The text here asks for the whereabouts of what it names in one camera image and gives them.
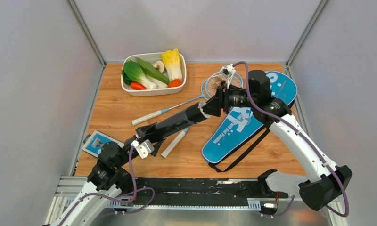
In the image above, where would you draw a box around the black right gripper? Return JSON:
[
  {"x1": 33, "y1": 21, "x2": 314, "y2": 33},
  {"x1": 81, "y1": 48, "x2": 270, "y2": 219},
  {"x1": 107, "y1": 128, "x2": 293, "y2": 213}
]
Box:
[{"x1": 199, "y1": 81, "x2": 256, "y2": 117}]

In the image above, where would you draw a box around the blue racket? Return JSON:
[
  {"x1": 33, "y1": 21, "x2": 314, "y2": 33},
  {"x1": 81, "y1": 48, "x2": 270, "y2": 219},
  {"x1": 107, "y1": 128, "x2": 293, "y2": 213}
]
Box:
[
  {"x1": 131, "y1": 72, "x2": 244, "y2": 126},
  {"x1": 161, "y1": 72, "x2": 243, "y2": 158}
]

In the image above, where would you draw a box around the white shuttlecock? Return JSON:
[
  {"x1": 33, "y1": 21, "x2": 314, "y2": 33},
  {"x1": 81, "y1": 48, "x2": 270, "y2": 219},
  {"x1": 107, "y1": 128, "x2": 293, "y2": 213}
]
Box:
[{"x1": 198, "y1": 101, "x2": 211, "y2": 119}]

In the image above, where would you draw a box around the black shuttlecock tube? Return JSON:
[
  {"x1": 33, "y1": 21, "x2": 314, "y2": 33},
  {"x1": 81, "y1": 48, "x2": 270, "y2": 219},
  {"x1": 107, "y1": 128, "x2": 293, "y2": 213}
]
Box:
[{"x1": 158, "y1": 103, "x2": 206, "y2": 138}]

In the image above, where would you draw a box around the blue racket bag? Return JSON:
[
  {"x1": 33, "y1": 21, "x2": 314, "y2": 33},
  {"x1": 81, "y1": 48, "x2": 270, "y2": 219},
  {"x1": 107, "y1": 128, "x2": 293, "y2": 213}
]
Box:
[{"x1": 202, "y1": 71, "x2": 297, "y2": 172}]

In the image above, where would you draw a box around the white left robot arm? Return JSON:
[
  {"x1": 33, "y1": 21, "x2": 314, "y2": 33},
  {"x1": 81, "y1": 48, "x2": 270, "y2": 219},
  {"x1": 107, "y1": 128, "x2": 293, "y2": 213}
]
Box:
[{"x1": 51, "y1": 123, "x2": 167, "y2": 226}]

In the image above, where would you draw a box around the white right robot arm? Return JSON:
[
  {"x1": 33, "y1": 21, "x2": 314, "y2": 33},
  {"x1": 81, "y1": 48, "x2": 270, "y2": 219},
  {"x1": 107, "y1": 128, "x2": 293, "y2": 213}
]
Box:
[{"x1": 202, "y1": 70, "x2": 352, "y2": 210}]

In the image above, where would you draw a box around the red pepper toy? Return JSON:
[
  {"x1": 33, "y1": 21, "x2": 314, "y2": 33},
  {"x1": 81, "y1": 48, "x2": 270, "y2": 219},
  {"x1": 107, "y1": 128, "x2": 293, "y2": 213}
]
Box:
[{"x1": 130, "y1": 81, "x2": 147, "y2": 90}]

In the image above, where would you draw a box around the orange carrot toy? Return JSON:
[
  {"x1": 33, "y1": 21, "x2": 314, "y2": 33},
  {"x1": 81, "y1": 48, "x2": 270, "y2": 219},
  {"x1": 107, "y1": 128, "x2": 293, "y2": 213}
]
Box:
[{"x1": 168, "y1": 79, "x2": 182, "y2": 88}]

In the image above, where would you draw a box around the blue book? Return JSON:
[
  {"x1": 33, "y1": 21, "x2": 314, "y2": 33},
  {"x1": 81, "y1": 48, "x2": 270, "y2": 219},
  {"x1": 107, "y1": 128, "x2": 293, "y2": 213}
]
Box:
[{"x1": 82, "y1": 130, "x2": 124, "y2": 157}]

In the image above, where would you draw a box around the green bok choy toy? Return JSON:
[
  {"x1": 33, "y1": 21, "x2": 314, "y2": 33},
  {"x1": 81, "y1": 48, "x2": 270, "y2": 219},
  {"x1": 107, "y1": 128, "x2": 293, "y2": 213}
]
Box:
[{"x1": 122, "y1": 61, "x2": 158, "y2": 89}]

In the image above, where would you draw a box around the yellow cabbage toy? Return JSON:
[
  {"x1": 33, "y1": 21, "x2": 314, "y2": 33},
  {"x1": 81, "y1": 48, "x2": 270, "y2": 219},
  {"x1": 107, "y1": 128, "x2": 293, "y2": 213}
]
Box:
[{"x1": 160, "y1": 48, "x2": 182, "y2": 81}]

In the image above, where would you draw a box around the green leaf vegetable toy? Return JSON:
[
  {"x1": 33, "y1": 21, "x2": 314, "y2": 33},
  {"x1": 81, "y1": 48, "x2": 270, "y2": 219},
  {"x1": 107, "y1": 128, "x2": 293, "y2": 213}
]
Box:
[{"x1": 136, "y1": 57, "x2": 170, "y2": 86}]

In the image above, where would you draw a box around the beige mushroom toy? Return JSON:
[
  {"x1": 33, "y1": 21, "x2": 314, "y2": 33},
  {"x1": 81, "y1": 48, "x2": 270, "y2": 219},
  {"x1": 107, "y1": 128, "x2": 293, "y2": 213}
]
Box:
[{"x1": 153, "y1": 60, "x2": 165, "y2": 73}]

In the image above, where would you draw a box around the white rectangular tray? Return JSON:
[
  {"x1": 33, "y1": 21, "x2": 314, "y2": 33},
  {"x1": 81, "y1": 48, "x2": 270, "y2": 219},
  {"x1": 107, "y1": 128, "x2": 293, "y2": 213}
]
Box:
[{"x1": 121, "y1": 49, "x2": 187, "y2": 96}]

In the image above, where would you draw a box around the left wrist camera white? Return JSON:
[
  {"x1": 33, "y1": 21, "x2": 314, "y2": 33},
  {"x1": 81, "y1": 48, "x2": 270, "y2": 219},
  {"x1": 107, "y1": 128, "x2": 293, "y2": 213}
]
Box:
[{"x1": 131, "y1": 139, "x2": 155, "y2": 159}]

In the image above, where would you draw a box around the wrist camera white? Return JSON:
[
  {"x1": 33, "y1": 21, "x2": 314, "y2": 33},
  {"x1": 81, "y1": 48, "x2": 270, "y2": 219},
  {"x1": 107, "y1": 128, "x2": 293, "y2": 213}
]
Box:
[
  {"x1": 220, "y1": 64, "x2": 236, "y2": 88},
  {"x1": 131, "y1": 139, "x2": 155, "y2": 159}
]

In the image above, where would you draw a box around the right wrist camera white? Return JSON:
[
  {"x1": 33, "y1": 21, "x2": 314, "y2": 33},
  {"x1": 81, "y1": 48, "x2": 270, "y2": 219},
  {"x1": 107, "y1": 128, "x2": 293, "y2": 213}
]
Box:
[{"x1": 220, "y1": 64, "x2": 236, "y2": 88}]

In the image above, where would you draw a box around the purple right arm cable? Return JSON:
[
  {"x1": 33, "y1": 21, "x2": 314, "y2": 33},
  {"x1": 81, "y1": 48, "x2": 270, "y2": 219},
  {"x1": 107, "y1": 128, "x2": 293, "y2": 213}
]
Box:
[{"x1": 232, "y1": 61, "x2": 350, "y2": 218}]

